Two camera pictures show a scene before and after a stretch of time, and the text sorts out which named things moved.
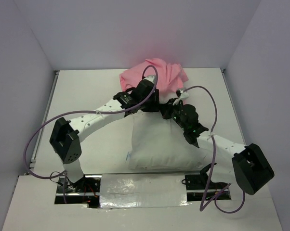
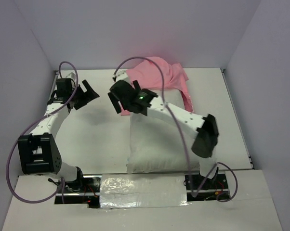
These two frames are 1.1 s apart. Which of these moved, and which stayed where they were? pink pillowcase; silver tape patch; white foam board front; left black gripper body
Moved: left black gripper body
Stayed: silver tape patch; white foam board front; pink pillowcase
